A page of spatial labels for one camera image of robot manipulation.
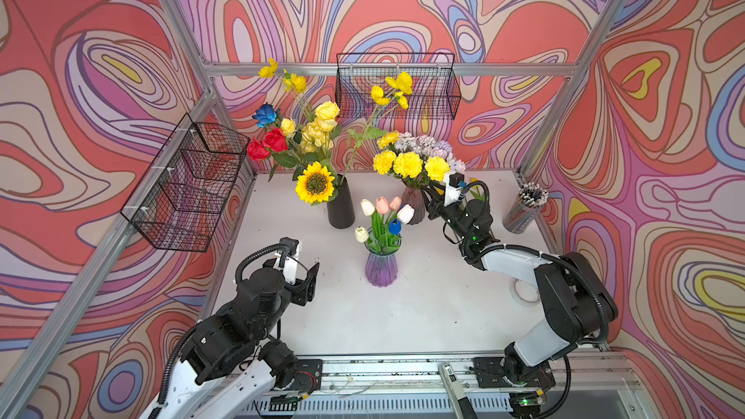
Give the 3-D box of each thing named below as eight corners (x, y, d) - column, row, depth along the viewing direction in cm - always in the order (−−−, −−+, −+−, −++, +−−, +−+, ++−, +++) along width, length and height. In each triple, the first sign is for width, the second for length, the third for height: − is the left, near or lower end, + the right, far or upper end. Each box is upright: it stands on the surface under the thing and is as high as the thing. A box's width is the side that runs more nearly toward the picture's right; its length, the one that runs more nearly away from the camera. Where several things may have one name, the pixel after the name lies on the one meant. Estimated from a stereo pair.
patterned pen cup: (506, 235, 104) (527, 202, 89) (499, 216, 109) (518, 182, 95) (528, 235, 104) (552, 202, 89) (520, 216, 109) (542, 182, 95)
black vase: (329, 222, 105) (321, 186, 90) (344, 209, 109) (339, 173, 94) (343, 233, 102) (337, 198, 87) (358, 220, 106) (355, 184, 91)
